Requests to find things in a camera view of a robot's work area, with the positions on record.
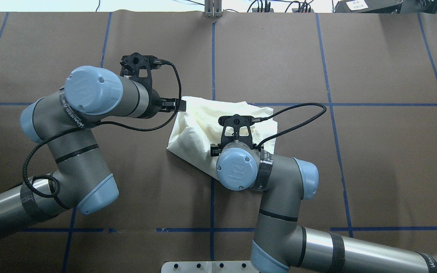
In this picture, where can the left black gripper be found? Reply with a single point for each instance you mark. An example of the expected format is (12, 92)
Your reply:
(155, 103)

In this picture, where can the cream long-sleeve printed shirt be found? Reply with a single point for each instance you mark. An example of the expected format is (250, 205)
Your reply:
(197, 128)

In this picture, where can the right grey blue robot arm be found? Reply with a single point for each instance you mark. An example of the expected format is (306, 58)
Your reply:
(279, 243)

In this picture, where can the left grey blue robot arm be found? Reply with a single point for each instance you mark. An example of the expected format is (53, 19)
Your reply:
(66, 169)

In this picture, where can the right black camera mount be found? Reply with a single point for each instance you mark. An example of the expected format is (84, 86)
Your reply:
(232, 130)

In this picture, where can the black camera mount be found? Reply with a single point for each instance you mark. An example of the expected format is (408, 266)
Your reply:
(232, 130)
(137, 67)

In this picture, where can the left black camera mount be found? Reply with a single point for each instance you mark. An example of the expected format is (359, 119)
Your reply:
(137, 67)

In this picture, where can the aluminium frame post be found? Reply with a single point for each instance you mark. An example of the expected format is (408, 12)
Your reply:
(213, 8)

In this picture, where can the white pedestal column with base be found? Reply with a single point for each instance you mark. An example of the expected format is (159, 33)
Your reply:
(232, 266)

